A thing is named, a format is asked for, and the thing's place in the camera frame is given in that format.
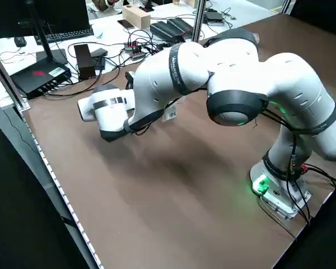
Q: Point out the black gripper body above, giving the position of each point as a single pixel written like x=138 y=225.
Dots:
x=131 y=79

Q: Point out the blue white milk carton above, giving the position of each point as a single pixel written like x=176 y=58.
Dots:
x=170 y=115

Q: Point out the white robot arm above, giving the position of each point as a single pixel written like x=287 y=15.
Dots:
x=296 y=84

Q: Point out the grey power strip red switches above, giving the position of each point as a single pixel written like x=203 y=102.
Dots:
x=135 y=51

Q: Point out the black power adapter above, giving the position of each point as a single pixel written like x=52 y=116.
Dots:
x=99 y=64

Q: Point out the dark brown box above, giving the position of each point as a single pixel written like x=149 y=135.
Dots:
x=85 y=63

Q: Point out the small white blue item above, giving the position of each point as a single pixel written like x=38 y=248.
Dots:
x=100 y=34

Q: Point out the smartphone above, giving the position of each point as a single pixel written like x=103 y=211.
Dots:
x=126 y=23

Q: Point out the black ribbed box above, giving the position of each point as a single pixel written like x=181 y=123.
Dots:
x=182 y=25
x=161 y=30

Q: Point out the light wooden box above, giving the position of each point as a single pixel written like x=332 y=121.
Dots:
x=137 y=18

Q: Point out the black desk stand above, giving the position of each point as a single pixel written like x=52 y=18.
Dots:
x=148 y=5

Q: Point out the black keyboard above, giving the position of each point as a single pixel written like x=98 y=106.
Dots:
x=67 y=34

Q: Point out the person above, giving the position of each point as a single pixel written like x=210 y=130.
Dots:
x=100 y=4

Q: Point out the black monitor stand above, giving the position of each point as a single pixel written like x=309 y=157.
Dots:
x=51 y=57

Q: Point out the black router red logo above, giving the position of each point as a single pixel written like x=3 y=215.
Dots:
x=36 y=79

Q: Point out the black monitor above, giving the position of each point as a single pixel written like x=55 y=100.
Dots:
x=58 y=16

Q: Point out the small black box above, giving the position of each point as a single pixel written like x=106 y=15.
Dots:
x=214 y=17

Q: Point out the black computer mouse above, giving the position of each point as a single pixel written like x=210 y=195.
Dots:
x=20 y=41

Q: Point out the aluminium post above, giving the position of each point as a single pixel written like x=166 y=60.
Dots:
x=199 y=16

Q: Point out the aluminium frame rail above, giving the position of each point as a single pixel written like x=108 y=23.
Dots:
x=8 y=80
x=287 y=5

